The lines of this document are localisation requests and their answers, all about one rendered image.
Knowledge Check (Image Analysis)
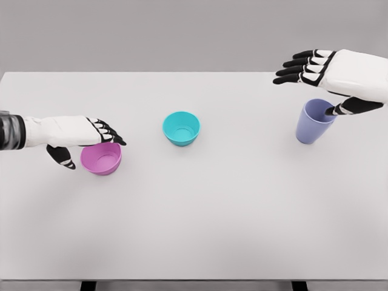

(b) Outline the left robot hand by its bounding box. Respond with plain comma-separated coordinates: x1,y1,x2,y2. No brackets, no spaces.
42,115,127,170

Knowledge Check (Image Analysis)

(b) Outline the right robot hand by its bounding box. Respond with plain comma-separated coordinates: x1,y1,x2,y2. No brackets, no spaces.
272,48,388,117

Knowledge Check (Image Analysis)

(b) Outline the pink bowl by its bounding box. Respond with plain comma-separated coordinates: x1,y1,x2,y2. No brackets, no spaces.
79,142,122,176

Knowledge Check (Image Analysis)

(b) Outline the lavender cup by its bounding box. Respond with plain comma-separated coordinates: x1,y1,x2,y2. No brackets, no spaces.
295,98,338,145

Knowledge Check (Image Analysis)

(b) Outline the teal bowl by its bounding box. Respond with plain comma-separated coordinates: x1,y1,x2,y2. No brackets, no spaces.
162,111,201,148

